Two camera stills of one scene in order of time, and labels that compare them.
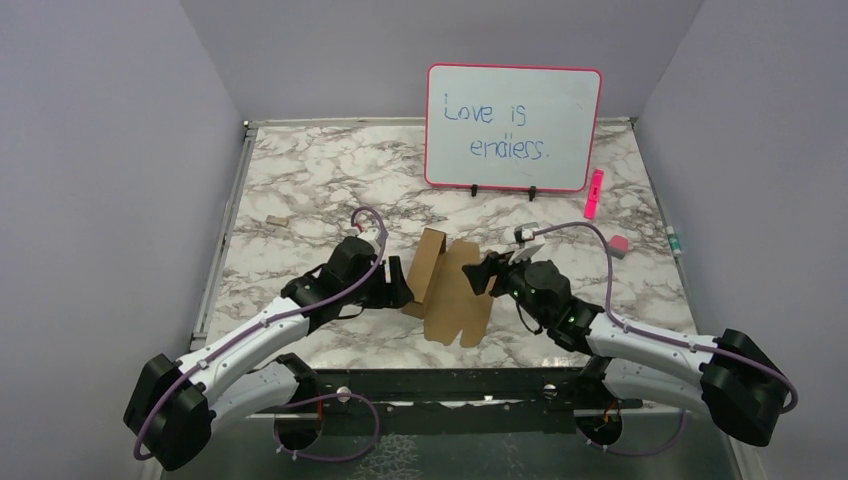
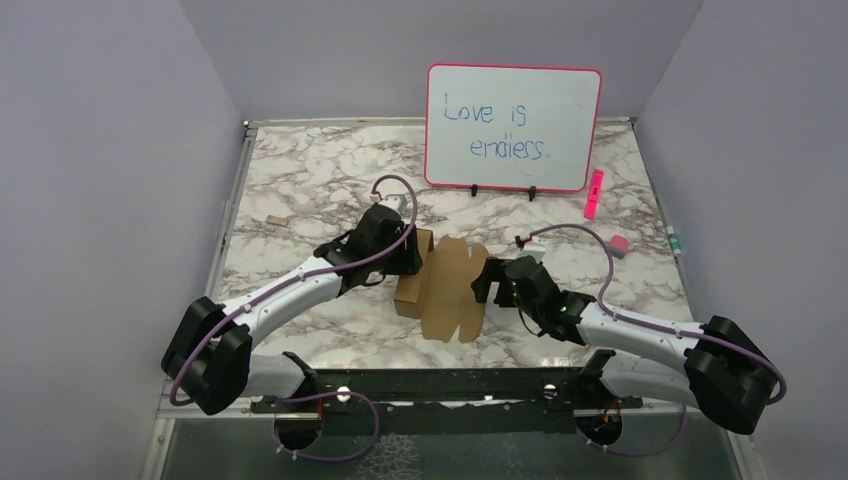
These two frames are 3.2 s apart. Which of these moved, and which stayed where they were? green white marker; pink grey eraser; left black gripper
Moved: left black gripper
Stayed: green white marker; pink grey eraser
